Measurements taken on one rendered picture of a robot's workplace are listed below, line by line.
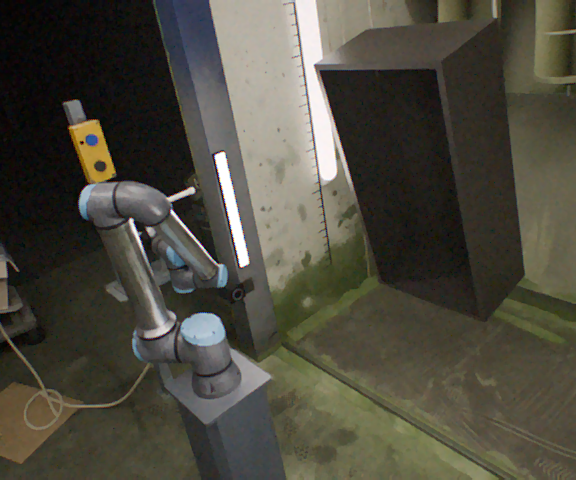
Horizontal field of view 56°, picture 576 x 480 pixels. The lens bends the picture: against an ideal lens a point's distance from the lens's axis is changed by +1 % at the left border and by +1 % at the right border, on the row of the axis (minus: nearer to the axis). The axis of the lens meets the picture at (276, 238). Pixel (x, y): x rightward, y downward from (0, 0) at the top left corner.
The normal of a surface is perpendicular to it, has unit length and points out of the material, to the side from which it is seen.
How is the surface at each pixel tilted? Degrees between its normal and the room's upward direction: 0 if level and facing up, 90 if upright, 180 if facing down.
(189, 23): 90
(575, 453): 0
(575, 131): 57
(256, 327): 90
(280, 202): 90
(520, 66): 90
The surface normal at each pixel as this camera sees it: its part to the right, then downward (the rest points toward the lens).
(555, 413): -0.17, -0.88
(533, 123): -0.73, -0.15
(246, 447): 0.64, 0.24
